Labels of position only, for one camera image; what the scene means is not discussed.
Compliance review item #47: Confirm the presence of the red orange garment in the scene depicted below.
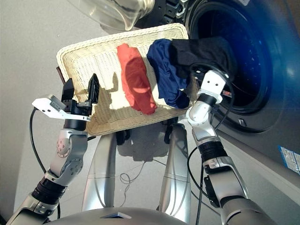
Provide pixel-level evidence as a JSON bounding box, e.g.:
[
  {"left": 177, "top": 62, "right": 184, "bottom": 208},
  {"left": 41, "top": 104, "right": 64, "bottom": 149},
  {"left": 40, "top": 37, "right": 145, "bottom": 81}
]
[{"left": 116, "top": 44, "right": 158, "bottom": 115}]

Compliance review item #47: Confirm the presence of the black garment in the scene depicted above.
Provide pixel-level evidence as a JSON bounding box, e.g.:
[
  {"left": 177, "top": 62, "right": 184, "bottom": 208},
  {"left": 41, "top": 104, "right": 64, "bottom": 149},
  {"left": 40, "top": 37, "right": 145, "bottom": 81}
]
[{"left": 170, "top": 37, "right": 237, "bottom": 79}]

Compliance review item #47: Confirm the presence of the navy blue garment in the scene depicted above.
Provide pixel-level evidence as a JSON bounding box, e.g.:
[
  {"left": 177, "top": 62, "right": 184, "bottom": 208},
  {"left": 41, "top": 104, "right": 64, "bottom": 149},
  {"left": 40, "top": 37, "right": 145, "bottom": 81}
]
[{"left": 146, "top": 38, "right": 192, "bottom": 109}]

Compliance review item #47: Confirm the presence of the dark brown basket stand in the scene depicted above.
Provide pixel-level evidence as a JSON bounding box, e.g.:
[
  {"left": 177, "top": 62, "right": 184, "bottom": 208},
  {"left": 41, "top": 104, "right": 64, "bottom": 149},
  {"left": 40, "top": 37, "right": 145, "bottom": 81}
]
[{"left": 56, "top": 67, "right": 66, "bottom": 85}]

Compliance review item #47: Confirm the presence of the pale woven laundry basket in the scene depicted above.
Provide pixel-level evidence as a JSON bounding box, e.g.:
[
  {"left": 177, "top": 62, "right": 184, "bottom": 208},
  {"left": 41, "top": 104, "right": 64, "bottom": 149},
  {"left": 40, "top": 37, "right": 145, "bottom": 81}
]
[{"left": 56, "top": 22, "right": 200, "bottom": 136}]

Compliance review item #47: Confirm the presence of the grey washing machine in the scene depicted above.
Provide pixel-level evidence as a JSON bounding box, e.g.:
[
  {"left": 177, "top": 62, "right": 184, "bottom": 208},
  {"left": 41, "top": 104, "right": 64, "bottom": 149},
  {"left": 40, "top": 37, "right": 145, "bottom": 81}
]
[{"left": 182, "top": 0, "right": 300, "bottom": 176}]

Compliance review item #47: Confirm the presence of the black stand caster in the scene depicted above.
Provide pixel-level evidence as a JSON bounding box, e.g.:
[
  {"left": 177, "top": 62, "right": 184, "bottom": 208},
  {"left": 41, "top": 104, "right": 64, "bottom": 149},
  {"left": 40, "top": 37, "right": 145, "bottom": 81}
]
[
  {"left": 116, "top": 130, "right": 131, "bottom": 146},
  {"left": 164, "top": 119, "right": 179, "bottom": 144}
]

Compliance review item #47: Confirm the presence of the silver robot leg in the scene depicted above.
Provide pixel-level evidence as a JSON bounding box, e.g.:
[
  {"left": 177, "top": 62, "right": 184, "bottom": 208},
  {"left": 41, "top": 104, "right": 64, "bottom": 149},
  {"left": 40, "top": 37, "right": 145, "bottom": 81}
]
[
  {"left": 156, "top": 123, "right": 192, "bottom": 225},
  {"left": 82, "top": 135, "right": 118, "bottom": 211}
]

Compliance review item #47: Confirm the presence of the round glass washer door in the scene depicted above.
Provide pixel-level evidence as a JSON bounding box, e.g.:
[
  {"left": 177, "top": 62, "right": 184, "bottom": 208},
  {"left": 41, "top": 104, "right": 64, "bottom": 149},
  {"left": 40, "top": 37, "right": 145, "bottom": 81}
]
[{"left": 67, "top": 0, "right": 188, "bottom": 31}]

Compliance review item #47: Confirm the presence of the blue energy label sticker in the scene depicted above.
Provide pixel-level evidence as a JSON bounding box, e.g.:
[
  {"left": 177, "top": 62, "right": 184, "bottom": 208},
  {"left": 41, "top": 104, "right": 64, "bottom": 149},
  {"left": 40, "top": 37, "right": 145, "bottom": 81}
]
[{"left": 277, "top": 145, "right": 300, "bottom": 175}]

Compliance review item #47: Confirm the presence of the silver robot torso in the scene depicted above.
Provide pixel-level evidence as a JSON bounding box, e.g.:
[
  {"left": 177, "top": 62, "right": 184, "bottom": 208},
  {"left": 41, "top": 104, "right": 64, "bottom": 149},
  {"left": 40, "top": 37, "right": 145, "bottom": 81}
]
[{"left": 46, "top": 207, "right": 188, "bottom": 225}]

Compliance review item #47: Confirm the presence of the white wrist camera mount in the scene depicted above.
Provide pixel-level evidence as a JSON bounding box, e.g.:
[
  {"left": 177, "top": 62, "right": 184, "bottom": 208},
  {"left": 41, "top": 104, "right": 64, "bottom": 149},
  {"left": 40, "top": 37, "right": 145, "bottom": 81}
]
[
  {"left": 197, "top": 70, "right": 230, "bottom": 103},
  {"left": 31, "top": 94, "right": 91, "bottom": 122}
]

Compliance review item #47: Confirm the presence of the thin grey floor cable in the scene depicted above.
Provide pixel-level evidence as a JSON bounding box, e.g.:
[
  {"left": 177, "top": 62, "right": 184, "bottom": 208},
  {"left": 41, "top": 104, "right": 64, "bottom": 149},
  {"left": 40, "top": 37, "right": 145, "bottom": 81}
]
[{"left": 119, "top": 161, "right": 146, "bottom": 200}]

